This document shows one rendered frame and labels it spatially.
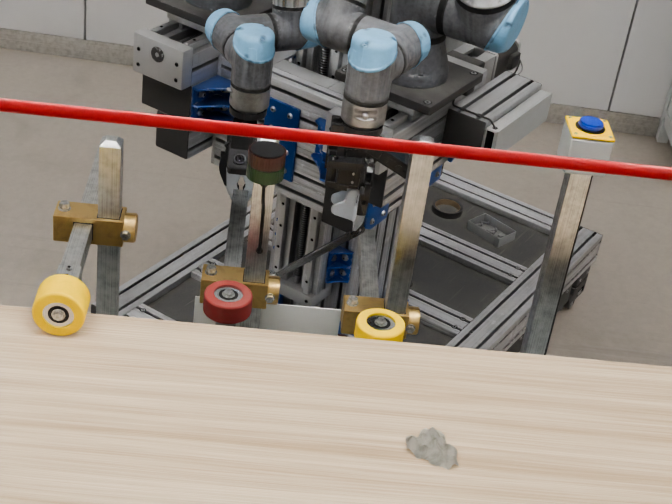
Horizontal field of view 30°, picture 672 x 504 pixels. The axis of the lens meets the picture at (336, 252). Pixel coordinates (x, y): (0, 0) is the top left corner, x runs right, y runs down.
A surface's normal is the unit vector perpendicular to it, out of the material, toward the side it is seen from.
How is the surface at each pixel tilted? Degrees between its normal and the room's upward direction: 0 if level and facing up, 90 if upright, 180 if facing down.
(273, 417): 0
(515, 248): 0
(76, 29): 90
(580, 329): 0
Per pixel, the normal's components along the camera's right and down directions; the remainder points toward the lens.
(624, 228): 0.12, -0.83
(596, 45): -0.06, 0.54
